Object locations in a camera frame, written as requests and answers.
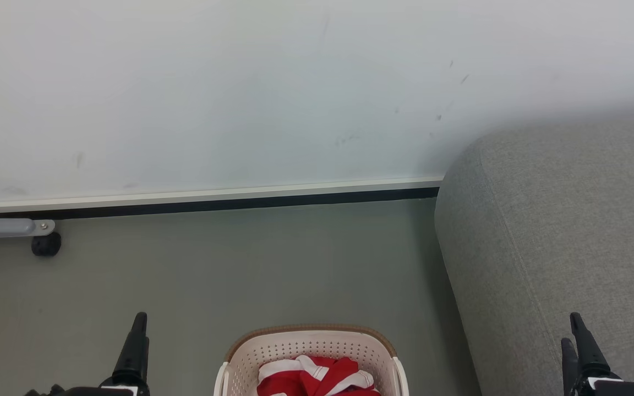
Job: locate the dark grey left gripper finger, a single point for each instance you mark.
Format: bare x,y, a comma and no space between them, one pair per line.
132,352

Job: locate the red white jersey with logo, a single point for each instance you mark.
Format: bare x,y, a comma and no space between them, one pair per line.
317,377

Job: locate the grey fabric sofa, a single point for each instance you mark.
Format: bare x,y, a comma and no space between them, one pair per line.
559,247

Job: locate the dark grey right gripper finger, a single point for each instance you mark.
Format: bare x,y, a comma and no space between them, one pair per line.
589,349
570,366

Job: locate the white baseboard strip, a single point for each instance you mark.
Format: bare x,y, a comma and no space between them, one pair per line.
185,196

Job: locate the cream perforated laundry basket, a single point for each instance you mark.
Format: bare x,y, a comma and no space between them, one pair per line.
306,346

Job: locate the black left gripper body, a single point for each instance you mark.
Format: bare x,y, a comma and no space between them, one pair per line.
86,392

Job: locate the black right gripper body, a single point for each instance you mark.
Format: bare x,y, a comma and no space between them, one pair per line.
619,388

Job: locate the black caster wheel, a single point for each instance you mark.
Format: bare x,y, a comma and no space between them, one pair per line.
46,245

